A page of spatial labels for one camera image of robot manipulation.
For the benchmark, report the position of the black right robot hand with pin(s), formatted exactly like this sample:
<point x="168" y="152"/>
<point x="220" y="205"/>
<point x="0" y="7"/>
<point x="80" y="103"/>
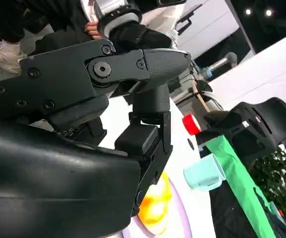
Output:
<point x="46" y="178"/>

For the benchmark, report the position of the green cloth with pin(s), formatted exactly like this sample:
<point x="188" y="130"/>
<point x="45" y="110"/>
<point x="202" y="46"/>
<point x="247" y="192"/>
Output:
<point x="234" y="178"/>

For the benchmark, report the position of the person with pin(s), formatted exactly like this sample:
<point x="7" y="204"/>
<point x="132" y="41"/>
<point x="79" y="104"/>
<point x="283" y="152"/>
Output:
<point x="21" y="15"/>

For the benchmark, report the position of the pale green mug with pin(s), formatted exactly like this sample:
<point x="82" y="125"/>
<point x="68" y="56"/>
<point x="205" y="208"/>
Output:
<point x="199" y="173"/>

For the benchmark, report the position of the lilac plate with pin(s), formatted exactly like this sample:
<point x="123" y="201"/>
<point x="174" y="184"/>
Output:
<point x="180" y="218"/>

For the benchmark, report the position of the white partition board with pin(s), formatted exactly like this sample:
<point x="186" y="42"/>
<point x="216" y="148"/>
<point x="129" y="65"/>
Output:
<point x="261" y="79"/>

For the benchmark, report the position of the green leafy plant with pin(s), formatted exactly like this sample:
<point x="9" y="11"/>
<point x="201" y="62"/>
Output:
<point x="276" y="178"/>

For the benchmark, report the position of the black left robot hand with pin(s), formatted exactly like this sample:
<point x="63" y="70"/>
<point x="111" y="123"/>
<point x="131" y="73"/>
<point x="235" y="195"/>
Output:
<point x="137" y="37"/>

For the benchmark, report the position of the red cylindrical object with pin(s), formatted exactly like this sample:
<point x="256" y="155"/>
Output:
<point x="191" y="124"/>

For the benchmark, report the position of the wooden stick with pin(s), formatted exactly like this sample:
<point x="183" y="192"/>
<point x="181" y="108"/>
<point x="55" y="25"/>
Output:
<point x="201" y="96"/>

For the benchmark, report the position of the black office chair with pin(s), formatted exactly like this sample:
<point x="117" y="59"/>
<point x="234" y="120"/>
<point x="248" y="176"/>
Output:
<point x="269" y="119"/>

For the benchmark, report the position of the orange white toy bread roll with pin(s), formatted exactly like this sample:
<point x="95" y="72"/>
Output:
<point x="157" y="208"/>

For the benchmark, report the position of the black cloth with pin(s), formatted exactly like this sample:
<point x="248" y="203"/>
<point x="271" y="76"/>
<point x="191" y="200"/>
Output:
<point x="229" y="218"/>

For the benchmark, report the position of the person's hand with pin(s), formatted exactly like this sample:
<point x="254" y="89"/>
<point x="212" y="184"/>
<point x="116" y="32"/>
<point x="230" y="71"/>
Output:
<point x="93" y="29"/>

